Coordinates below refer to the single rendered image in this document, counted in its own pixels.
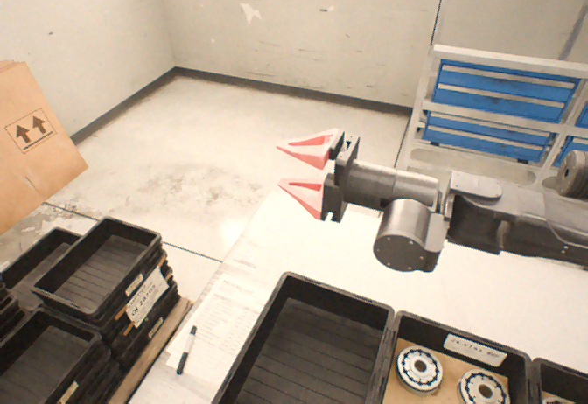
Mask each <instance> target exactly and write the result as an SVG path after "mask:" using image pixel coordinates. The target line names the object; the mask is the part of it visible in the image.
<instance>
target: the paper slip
mask: <svg viewBox="0 0 588 404"><path fill-rule="evenodd" d="M165 260H166V255H164V258H163V260H162V261H161V262H160V263H159V264H158V265H157V267H156V268H155V269H154V271H153V272H152V273H151V274H150V276H149V278H148V279H147V281H146V282H145V283H144V285H143V286H142V288H140V290H138V292H137V293H136V294H135V295H134V296H133V297H132V298H131V300H130V302H129V303H128V304H127V305H125V306H124V307H123V308H122V310H121V311H120V312H119V313H118V314H117V315H116V316H115V318H116V320H117V319H118V318H119V317H120V316H121V315H122V313H123V312H124V311H126V312H127V314H128V316H129V318H130V320H131V321H132V324H130V325H129V327H128V328H127V329H126V331H125V332H124V333H123V334H124V335H125V336H126V334H127V333H128V332H129V330H131V328H132V327H133V326H134V325H135V326H136V327H138V326H139V324H140V323H142V321H143V320H144V317H145V316H146V314H147V313H148V311H149V310H150V308H151V306H152V305H153V304H154V303H155V302H156V301H157V300H158V298H159V297H161V295H162V293H163V292H164V291H165V290H166V289H167V288H168V287H169V286H168V285H167V283H166V282H167V281H168V279H169V278H170V277H171V275H172V272H170V273H169V274H168V275H167V277H166V278H165V279H164V278H163V276H162V274H161V271H160V267H161V266H162V265H163V263H164V262H165Z"/></svg>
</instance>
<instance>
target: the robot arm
mask: <svg viewBox="0 0 588 404"><path fill-rule="evenodd" d="M344 139H345V130H339V129H331V130H328V131H325V132H321V133H318V134H315V135H312V136H306V137H300V138H293V139H286V140H280V141H279V142H278V144H277V145H276V148H277V149H278V150H281V151H283V152H285V153H286V154H289V155H291V156H293V157H295V158H296V159H298V160H300V161H302V162H304V163H306V164H309V165H311V166H313V167H315V168H317V169H319V170H323V169H324V167H325V165H326V164H327V162H328V161H329V160H331V161H334V159H335V161H334V172H333V174H332V173H328V174H327V176H326V178H325V179H309V178H280V179H279V180H278V182H277V185H278V186H279V188H281V189H283V190H284V191H285V192H287V193H288V194H289V195H291V196H292V197H293V198H294V199H295V200H297V201H298V203H299V204H300V205H301V206H302V207H303V208H304V209H305V210H306V211H307V212H308V213H309V214H310V215H312V216H313V217H314V219H316V220H319V221H323V222H325V221H326V219H327V216H328V214H329V212H330V213H332V218H331V222H334V223H338V224H339V223H340V222H341V221H342V220H343V216H344V214H345V212H346V209H347V207H348V204H350V205H357V206H360V207H364V208H367V209H371V210H376V211H378V212H383V214H382V216H381V223H380V225H379V228H378V231H377V234H376V238H375V241H374V243H373V246H372V251H373V255H374V256H375V258H376V259H377V261H378V262H379V263H381V264H382V265H383V266H385V267H387V268H390V269H393V270H394V271H396V272H401V273H412V271H416V270H419V271H422V272H425V274H429V273H430V272H433V271H434V270H435V268H436V266H437V265H438V259H439V256H440V253H441V251H442V248H445V239H446V240H447V243H451V244H453V245H457V246H461V247H468V248H471V249H474V250H478V251H481V252H485V253H489V254H495V255H498V256H499V254H500V252H501V251H502V252H507V253H510V254H516V255H519V256H524V257H540V258H546V259H551V260H557V261H566V262H569V263H570V264H573V265H578V266H581V267H585V268H588V210H586V209H583V207H579V206H576V205H570V204H567V203H564V202H562V201H558V200H555V199H552V198H550V197H548V196H545V195H544V194H543V193H541V192H533V191H529V189H525V188H520V187H518V184H517V183H513V182H509V181H505V180H501V179H496V178H489V177H484V176H476V175H473V174H468V173H464V172H463V171H455V170H452V172H451V177H450V180H449V183H448V185H447V188H446V192H445V195H444V199H443V202H441V201H442V198H443V193H442V192H440V191H439V190H438V188H439V183H440V181H439V180H438V179H437V178H433V177H429V176H425V175H420V174H416V173H412V171H405V170H400V169H399V170H398V173H397V170H396V168H392V167H388V166H383V165H379V164H371V163H368V162H363V161H360V160H357V159H358V151H359V145H360V136H355V135H350V134H349V135H348V137H347V139H346V144H344ZM318 145H322V146H321V147H319V148H317V149H316V150H305V149H299V148H294V147H295V146H318ZM396 174H397V175H396ZM291 185H295V186H302V188H305V189H309V190H313V191H316V192H318V196H317V197H316V199H315V200H312V199H309V198H307V197H306V196H305V195H304V194H302V193H301V192H299V191H296V190H295V189H293V188H292V186H291ZM440 205H441V206H440Z"/></svg>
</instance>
